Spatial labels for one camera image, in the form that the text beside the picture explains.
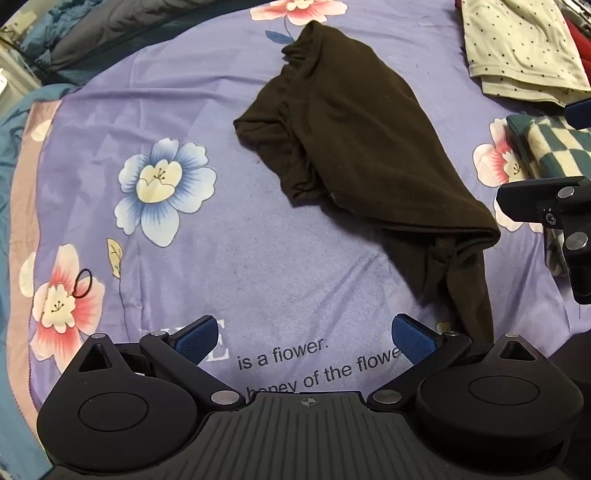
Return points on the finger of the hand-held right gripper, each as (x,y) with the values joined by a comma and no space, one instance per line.
(526,201)
(581,114)

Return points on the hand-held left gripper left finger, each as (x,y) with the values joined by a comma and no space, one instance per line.
(196,340)

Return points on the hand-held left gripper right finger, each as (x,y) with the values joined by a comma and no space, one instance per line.
(413,340)

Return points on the dark brown sweater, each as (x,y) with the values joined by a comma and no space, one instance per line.
(351,138)

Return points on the green cream checkered garment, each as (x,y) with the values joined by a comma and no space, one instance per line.
(549,147)

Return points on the cream polka dot garment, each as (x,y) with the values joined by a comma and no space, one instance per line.
(517,41)

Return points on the purple floral bedsheet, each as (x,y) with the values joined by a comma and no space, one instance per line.
(207,147)

